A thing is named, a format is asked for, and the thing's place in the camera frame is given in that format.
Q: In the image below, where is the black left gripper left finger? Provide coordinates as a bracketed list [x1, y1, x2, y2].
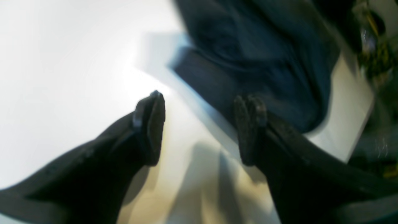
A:
[1, 91, 165, 224]

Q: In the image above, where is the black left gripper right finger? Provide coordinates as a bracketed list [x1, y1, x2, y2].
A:
[234, 96, 398, 224]

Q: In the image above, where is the black T-shirt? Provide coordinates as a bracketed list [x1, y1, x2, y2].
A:
[173, 0, 340, 133]

